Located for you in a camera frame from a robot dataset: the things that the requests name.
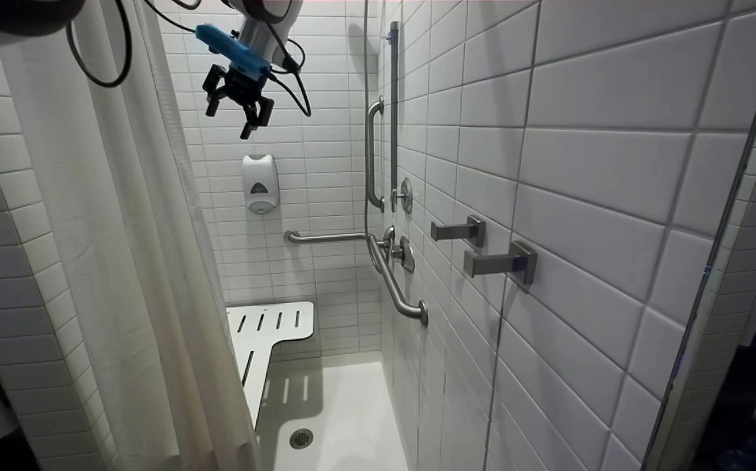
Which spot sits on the long chrome grab bar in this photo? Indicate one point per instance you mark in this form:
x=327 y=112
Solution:
x=392 y=290

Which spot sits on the round chrome valve with lever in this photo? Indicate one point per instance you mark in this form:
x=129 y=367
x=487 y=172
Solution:
x=405 y=196

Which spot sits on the square chrome towel hook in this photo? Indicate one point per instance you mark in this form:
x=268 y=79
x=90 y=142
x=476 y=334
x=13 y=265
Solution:
x=502 y=261
x=458 y=231

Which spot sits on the white slotted shower seat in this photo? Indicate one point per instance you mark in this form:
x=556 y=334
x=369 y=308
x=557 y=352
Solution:
x=262 y=327

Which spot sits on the round floor drain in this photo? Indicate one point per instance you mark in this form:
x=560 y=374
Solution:
x=301 y=438

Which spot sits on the chrome shower slide bar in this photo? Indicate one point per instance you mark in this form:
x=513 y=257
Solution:
x=392 y=112

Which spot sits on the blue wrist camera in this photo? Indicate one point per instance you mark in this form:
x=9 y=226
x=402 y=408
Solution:
x=234 y=51

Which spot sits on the short chrome grab bar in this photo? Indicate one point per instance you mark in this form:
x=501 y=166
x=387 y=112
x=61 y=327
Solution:
x=326 y=235

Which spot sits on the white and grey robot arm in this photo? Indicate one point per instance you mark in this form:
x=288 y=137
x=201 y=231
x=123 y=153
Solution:
x=262 y=27

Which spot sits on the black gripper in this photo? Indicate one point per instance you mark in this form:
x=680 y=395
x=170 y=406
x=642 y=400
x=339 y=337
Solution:
x=242 y=87

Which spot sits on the white dotted shower curtain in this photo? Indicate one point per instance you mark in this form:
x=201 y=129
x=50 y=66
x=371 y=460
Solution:
x=123 y=261

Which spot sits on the chrome handheld shower rail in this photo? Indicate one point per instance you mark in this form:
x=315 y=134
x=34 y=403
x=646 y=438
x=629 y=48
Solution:
x=364 y=53

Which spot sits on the white wall soap dispenser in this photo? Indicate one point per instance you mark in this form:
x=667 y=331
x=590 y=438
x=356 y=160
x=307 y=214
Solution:
x=260 y=183

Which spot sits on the oval chrome valve red mark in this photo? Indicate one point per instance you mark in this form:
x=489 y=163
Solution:
x=403 y=255

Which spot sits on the vertical chrome grab bar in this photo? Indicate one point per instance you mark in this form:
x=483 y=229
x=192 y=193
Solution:
x=369 y=157

